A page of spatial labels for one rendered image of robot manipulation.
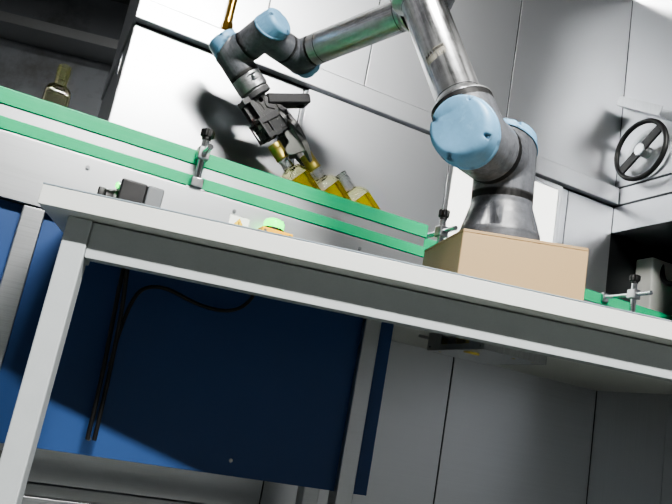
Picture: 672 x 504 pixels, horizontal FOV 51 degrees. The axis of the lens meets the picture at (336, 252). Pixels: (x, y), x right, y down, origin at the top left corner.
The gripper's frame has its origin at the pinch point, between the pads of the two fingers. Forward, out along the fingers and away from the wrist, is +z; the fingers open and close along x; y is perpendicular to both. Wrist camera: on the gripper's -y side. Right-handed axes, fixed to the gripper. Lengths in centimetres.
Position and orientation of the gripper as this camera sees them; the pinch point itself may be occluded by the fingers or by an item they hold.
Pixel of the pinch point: (307, 157)
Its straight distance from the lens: 176.8
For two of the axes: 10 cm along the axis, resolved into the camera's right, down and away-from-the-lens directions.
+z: 5.4, 8.3, 1.3
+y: -7.2, 5.4, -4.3
